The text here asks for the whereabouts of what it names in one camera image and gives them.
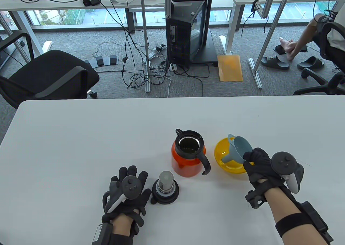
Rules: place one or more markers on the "person's right hand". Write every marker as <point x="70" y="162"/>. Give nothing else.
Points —
<point x="258" y="166"/>

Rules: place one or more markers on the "person's left hand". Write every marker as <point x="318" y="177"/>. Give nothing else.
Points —
<point x="145" y="197"/>

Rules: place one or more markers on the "black kettle lid steel stopper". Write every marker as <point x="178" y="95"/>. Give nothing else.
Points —
<point x="165" y="188"/>

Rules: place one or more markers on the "blue plastic funnel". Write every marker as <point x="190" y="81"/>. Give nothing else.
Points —
<point x="241" y="146"/>

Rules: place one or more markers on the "yellow plastic bowl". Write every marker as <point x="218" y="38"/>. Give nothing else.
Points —
<point x="221" y="147"/>

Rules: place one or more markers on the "orange hot water kettle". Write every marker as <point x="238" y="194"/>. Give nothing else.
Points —
<point x="186" y="164"/>

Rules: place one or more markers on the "person's right forearm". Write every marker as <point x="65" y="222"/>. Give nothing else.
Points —
<point x="299" y="234"/>

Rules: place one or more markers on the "person's left forearm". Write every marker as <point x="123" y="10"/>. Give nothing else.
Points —
<point x="122" y="224"/>

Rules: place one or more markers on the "black left hand controller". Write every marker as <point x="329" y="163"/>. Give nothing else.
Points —
<point x="130" y="187"/>

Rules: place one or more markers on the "black hand controller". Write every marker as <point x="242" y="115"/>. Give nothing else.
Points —
<point x="130" y="187"/>
<point x="284" y="162"/>

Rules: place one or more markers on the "black right hand controller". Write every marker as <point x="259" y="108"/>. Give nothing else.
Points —
<point x="284" y="162"/>

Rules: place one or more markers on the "orange floor mat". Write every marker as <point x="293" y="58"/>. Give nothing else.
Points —
<point x="229" y="68"/>

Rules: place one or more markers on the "black office chair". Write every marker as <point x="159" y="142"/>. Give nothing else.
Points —
<point x="320" y="84"/>
<point x="54" y="75"/>

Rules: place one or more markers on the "black slipper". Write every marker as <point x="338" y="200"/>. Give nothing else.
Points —
<point x="311" y="63"/>
<point x="275" y="62"/>

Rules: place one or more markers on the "black foot pedal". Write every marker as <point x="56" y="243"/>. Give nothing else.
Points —
<point x="277" y="50"/>

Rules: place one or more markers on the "black rolling stand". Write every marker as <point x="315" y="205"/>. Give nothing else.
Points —
<point x="210" y="53"/>

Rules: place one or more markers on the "grey foot pedals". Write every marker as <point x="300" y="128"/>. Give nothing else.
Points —
<point x="103" y="60"/>

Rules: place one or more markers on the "white power strip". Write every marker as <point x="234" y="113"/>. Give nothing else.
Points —
<point x="155" y="52"/>

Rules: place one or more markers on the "black computer tower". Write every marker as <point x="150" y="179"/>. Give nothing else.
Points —
<point x="180" y="34"/>

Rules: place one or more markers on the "black power adapter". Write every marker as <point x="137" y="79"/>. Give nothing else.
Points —
<point x="90" y="0"/>

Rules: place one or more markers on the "black left wrist camera band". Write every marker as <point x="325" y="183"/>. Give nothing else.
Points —
<point x="103" y="234"/>

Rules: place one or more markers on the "black wrist camera band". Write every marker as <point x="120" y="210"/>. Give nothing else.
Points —
<point x="103" y="234"/>
<point x="291" y="224"/>

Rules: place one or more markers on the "black right wrist camera band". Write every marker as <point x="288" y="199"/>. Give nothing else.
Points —
<point x="291" y="224"/>

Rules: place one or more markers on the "aluminium frame post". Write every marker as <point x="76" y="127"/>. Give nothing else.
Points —
<point x="266" y="40"/>
<point x="144" y="40"/>

